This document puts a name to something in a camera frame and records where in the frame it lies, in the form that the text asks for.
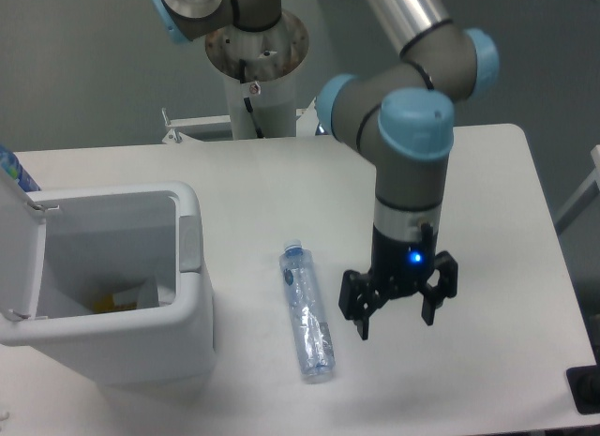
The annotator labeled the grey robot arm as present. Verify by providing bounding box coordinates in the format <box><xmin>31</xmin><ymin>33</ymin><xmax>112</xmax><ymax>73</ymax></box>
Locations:
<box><xmin>151</xmin><ymin>0</ymin><xmax>499</xmax><ymax>338</ymax></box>

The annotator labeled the clear crushed plastic bottle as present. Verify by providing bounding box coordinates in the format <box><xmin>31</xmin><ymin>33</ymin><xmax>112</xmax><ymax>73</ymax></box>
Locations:
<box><xmin>278</xmin><ymin>239</ymin><xmax>336</xmax><ymax>383</ymax></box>

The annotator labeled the white metal base frame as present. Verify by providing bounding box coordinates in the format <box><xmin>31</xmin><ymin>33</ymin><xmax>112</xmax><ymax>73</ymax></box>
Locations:
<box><xmin>161</xmin><ymin>99</ymin><xmax>328</xmax><ymax>144</ymax></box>

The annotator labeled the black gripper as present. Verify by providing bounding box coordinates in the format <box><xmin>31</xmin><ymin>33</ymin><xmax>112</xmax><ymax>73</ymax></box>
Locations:
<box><xmin>338</xmin><ymin>222</ymin><xmax>458</xmax><ymax>340</ymax></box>

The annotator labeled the white open trash can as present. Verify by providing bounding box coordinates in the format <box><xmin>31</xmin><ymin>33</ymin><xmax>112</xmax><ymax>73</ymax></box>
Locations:
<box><xmin>1</xmin><ymin>174</ymin><xmax>216</xmax><ymax>384</ymax></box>

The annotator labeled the white paper wrapper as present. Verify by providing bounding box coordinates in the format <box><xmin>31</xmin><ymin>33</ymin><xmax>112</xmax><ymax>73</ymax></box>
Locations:
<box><xmin>112</xmin><ymin>278</ymin><xmax>176</xmax><ymax>310</ymax></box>

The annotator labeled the blue printed package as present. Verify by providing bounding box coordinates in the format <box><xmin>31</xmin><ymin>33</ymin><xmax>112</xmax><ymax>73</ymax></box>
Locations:
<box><xmin>0</xmin><ymin>145</ymin><xmax>40</xmax><ymax>192</ymax></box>

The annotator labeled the white frame leg right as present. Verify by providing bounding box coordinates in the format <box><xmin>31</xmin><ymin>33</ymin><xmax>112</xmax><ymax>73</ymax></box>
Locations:
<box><xmin>554</xmin><ymin>145</ymin><xmax>599</xmax><ymax>235</ymax></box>

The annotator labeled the black cable on pedestal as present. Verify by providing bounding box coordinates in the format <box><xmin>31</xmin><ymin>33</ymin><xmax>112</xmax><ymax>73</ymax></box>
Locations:
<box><xmin>238</xmin><ymin>58</ymin><xmax>264</xmax><ymax>140</ymax></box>

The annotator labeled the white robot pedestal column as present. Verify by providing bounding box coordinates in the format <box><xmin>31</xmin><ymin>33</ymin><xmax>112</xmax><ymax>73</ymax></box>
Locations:
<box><xmin>205</xmin><ymin>10</ymin><xmax>309</xmax><ymax>140</ymax></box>

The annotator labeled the black clamp at table edge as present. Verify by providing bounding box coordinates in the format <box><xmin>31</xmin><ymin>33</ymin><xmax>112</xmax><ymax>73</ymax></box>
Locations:
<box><xmin>566</xmin><ymin>365</ymin><xmax>599</xmax><ymax>415</ymax></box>

